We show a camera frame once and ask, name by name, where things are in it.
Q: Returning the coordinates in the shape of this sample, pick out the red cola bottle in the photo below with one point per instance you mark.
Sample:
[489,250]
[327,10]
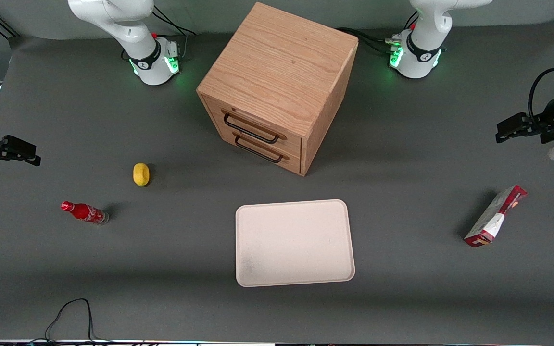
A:
[84,212]

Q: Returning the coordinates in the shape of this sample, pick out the wooden drawer front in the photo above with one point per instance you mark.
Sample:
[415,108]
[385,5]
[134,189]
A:
[294,163]
[294,144]

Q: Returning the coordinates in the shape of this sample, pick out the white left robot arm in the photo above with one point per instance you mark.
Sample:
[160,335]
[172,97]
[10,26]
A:
[421,48]

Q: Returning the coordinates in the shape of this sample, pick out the wooden drawer cabinet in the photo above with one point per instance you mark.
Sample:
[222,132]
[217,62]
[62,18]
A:
[282,62]

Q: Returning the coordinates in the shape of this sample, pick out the black metal frame bar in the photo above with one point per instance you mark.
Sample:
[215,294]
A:
[0,24]

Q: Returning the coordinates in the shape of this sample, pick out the beige plastic tray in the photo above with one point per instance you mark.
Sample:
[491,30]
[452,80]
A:
[291,242]

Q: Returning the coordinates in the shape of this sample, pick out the yellow lemon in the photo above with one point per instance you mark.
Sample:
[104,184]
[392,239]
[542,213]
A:
[141,174]

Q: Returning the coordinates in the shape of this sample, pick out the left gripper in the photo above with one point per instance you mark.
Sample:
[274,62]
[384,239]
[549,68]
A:
[545,126]

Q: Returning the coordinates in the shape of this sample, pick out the red cookie box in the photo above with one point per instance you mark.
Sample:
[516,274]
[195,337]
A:
[496,216]

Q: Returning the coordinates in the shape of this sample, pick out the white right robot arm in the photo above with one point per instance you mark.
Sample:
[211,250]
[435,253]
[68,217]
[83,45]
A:
[128,29]

